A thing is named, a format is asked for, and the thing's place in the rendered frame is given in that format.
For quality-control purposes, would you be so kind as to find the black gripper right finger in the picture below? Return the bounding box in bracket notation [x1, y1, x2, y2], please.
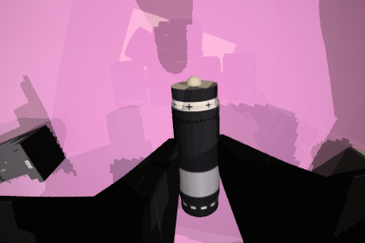
[219, 133, 365, 243]

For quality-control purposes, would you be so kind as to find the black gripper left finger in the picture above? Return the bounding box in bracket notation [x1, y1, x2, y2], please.
[0, 138, 179, 243]

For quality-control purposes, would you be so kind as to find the black and silver battery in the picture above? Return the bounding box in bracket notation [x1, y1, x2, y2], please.
[170, 76, 220, 217]

